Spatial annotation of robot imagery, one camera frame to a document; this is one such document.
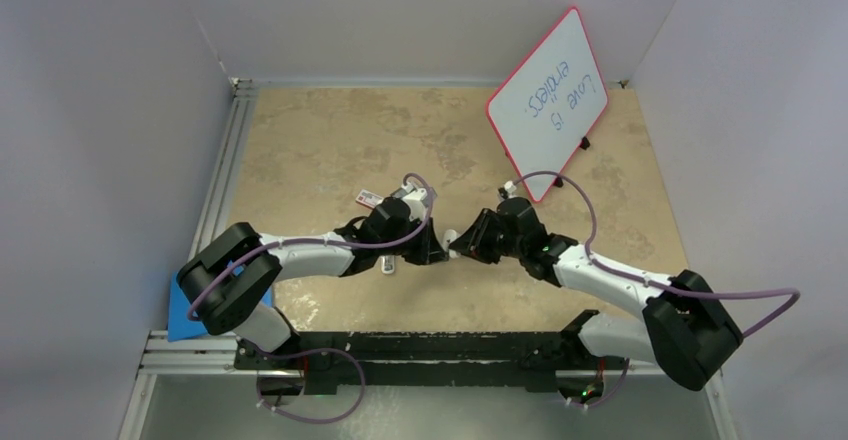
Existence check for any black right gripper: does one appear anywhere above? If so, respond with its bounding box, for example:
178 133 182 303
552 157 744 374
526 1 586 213
451 208 526 265

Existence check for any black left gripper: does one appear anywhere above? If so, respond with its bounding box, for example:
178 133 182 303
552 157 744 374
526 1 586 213
377 214 445 266

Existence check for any white stapler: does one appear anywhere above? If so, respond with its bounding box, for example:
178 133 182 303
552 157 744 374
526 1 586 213
441 229 460 258
381 255 397 275

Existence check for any red white staple box sleeve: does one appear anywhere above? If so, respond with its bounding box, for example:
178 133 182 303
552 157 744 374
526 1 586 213
355 189 384 209

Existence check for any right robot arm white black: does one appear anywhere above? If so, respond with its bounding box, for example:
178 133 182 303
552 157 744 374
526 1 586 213
446 197 744 391

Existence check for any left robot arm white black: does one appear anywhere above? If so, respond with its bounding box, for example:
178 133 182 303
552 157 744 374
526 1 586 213
176 198 449 369

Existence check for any red framed whiteboard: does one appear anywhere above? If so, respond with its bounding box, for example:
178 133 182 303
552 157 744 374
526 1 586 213
485 7 609 202

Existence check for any black whiteboard easel stand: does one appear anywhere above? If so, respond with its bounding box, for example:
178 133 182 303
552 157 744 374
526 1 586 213
503 136 592 189

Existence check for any blue plastic board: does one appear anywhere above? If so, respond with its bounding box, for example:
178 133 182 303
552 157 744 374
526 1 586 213
167 266 273 342

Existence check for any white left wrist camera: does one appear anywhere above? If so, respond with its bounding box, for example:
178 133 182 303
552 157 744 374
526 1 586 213
401 184 436 221

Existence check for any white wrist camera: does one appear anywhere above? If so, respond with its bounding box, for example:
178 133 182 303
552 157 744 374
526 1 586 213
497 181 517 200
401 184 436 221

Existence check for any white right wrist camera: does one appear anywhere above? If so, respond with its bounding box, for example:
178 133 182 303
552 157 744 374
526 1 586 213
497 181 517 200

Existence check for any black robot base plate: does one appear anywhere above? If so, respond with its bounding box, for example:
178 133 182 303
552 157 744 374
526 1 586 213
234 327 624 395

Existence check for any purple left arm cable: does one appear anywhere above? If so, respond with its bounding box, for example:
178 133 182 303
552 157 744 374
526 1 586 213
186 172 436 425

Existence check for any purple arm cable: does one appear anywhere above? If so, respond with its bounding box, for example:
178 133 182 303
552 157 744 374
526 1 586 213
503 171 802 412
186 172 436 425

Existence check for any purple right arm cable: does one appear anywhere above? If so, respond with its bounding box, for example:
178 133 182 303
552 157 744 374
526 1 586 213
503 171 802 412

